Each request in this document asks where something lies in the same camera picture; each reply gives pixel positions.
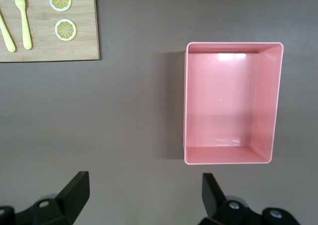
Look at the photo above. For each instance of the pink plastic bin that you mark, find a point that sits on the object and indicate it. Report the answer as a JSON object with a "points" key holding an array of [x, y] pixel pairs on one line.
{"points": [[223, 98]]}

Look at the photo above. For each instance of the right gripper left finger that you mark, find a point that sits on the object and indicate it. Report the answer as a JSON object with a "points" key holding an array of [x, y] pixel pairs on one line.
{"points": [[62, 205]]}

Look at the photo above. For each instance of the wooden cutting board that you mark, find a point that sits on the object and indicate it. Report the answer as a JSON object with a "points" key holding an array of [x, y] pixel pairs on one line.
{"points": [[44, 51]]}

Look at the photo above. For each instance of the yellow plastic knife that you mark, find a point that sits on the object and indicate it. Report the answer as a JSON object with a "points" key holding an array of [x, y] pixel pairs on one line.
{"points": [[7, 38]]}

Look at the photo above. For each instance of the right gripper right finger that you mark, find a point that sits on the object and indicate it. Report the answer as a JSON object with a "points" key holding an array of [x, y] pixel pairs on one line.
{"points": [[223, 210]]}

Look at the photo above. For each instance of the yellow plastic fork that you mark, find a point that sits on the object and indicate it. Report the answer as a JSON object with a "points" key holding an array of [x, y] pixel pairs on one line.
{"points": [[24, 23]]}

